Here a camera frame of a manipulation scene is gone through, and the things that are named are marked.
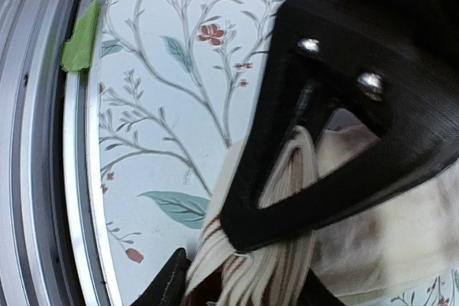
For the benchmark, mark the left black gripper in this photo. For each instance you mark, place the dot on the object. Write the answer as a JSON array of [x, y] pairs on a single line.
[[391, 63]]

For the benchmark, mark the floral patterned table mat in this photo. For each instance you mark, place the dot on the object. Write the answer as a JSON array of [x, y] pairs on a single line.
[[177, 82]]

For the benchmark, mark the aluminium front rail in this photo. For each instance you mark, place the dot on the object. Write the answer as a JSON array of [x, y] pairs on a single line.
[[54, 242]]

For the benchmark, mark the cream garment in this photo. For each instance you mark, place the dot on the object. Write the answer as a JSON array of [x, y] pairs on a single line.
[[403, 252]]

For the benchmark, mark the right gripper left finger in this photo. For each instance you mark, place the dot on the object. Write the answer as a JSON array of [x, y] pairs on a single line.
[[168, 287]]

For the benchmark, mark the green tape piece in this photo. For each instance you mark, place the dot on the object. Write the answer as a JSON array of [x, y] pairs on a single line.
[[77, 53]]

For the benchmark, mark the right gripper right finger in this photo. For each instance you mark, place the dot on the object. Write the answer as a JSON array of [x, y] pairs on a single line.
[[314, 293]]

